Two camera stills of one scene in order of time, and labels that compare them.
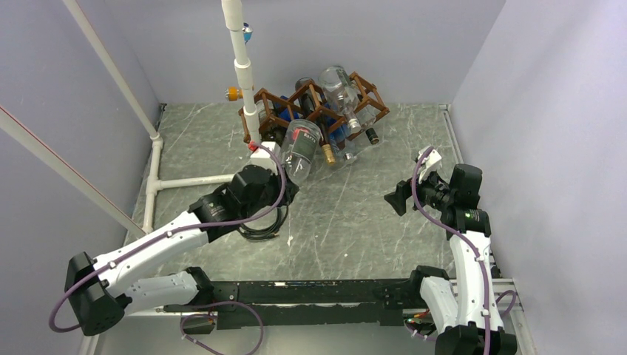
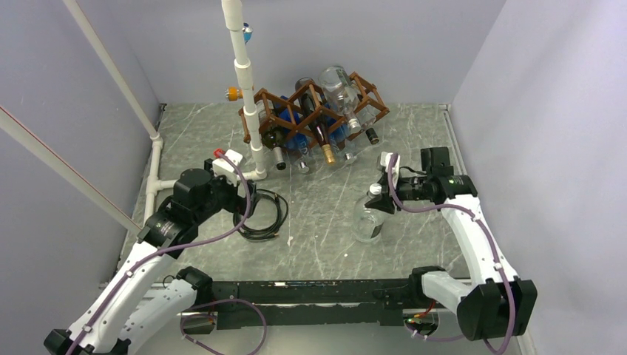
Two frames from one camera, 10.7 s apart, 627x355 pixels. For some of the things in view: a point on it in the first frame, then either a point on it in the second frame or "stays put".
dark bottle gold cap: (312, 105) stays put
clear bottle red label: (299, 149) -> (367, 220)
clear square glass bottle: (341, 95) stays put
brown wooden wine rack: (358, 105) stays put
